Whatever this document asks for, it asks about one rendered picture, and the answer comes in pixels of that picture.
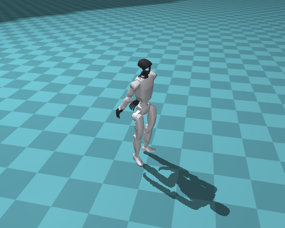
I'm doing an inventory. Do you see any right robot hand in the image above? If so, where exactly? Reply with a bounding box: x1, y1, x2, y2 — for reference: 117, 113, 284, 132
116, 109, 123, 119

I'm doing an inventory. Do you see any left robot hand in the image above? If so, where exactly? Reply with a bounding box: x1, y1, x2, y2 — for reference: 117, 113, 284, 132
129, 99, 140, 111

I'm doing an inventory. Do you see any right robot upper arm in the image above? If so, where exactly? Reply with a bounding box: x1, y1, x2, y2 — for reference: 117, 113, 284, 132
126, 80, 141, 103

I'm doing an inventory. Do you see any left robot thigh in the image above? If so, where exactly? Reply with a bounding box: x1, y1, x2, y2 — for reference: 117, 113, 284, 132
143, 104, 157, 133

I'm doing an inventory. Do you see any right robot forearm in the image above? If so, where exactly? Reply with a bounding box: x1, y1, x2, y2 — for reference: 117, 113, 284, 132
118, 97, 129, 111

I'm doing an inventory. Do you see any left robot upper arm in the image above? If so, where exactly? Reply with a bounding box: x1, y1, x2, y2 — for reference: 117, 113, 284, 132
150, 71, 157, 79

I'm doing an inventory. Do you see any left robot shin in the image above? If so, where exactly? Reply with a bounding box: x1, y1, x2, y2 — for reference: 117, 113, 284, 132
143, 130, 152, 148

